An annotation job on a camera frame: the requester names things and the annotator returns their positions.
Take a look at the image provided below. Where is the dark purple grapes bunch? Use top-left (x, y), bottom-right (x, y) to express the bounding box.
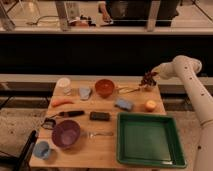
top-left (140, 76), bottom-right (157, 86)

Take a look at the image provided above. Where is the blue sponge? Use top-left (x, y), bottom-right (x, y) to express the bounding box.
top-left (115, 98), bottom-right (133, 111)

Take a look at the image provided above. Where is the black rectangular block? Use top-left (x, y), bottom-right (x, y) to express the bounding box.
top-left (90, 112), bottom-right (110, 121)

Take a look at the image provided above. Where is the gold wire whisk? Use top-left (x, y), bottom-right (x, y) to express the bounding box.
top-left (118, 87), bottom-right (140, 94)

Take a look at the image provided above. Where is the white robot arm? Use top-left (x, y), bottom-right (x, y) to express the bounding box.
top-left (152, 55), bottom-right (213, 171)

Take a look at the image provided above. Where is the green plastic tray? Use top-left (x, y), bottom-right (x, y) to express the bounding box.
top-left (116, 113), bottom-right (187, 169)

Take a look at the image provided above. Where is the metal fork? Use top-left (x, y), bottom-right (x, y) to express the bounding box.
top-left (80, 132), bottom-right (114, 138)

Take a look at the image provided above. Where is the red bowl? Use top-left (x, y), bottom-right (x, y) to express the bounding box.
top-left (95, 79), bottom-right (115, 98)

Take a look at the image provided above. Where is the black binder clip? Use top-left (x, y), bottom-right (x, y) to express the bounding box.
top-left (42, 118), bottom-right (56, 130)

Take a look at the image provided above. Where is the blue cup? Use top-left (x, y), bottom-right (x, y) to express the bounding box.
top-left (33, 141), bottom-right (51, 160)

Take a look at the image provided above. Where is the white lidded jar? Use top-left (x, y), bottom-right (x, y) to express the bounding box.
top-left (56, 78), bottom-right (71, 95)

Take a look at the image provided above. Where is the black bar at left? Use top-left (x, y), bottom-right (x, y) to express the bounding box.
top-left (12, 130), bottom-right (37, 171)

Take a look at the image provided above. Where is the black handled knife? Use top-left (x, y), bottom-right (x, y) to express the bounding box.
top-left (49, 110), bottom-right (85, 119)

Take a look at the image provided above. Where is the light blue cloth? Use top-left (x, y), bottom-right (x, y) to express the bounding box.
top-left (79, 86), bottom-right (92, 100)

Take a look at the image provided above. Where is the wooden board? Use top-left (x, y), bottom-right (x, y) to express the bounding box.
top-left (30, 81), bottom-right (165, 168)

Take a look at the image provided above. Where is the purple bowl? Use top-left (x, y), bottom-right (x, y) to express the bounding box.
top-left (51, 120), bottom-right (81, 149)

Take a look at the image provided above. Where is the orange carrot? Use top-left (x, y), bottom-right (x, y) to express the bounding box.
top-left (51, 99), bottom-right (74, 107)

